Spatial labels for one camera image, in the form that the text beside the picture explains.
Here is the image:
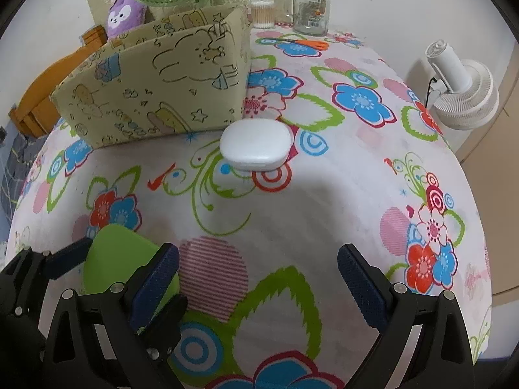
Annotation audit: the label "cotton swab container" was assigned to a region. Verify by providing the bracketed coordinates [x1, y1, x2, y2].
[250, 0, 276, 30]

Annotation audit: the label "grey plaid cloth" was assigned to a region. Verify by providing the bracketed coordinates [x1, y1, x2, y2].
[0, 130, 49, 228]

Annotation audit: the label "green plastic plate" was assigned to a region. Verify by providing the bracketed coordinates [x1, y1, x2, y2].
[81, 224, 181, 312]

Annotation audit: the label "glass mug jar green lid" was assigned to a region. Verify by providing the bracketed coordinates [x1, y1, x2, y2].
[285, 0, 331, 36]

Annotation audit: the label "yellow printed storage box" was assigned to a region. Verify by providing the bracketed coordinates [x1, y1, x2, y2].
[49, 5, 254, 150]

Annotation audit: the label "orange scissors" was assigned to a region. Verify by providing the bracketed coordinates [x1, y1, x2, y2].
[280, 37, 328, 51]

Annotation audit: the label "white oval case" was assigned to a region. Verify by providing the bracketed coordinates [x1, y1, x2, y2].
[219, 119, 296, 171]

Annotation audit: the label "purple plush toy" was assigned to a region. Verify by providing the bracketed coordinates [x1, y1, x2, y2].
[106, 0, 147, 41]

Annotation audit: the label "beige wooden door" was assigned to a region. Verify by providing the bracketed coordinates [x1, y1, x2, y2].
[454, 8, 519, 292]

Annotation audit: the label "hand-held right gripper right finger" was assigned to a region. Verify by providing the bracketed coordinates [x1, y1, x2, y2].
[337, 244, 475, 389]

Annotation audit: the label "wooden chair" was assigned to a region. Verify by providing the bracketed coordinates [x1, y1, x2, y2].
[9, 24, 109, 137]

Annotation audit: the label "white clip fan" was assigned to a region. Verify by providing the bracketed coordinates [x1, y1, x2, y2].
[425, 40, 500, 131]

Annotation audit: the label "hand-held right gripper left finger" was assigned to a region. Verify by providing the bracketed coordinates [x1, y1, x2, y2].
[42, 243, 181, 389]

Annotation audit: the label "floral tablecloth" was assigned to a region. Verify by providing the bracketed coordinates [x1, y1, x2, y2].
[6, 20, 493, 389]

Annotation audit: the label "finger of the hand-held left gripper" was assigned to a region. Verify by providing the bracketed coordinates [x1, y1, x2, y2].
[138, 294, 189, 367]
[2, 236, 95, 292]

